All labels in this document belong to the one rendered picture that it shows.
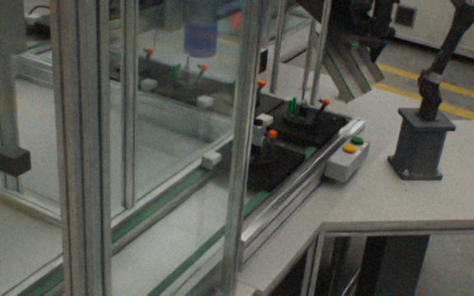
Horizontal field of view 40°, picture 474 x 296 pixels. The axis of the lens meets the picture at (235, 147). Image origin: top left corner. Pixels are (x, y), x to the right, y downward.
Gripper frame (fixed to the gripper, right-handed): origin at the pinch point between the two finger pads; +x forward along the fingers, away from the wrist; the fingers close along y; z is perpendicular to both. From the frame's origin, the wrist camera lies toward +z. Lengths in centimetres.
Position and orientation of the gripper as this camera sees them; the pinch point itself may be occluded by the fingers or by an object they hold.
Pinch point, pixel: (374, 52)
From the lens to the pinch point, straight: 213.4
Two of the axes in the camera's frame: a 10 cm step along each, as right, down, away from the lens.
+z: -8.6, -3.0, 4.1
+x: -0.8, 8.8, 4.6
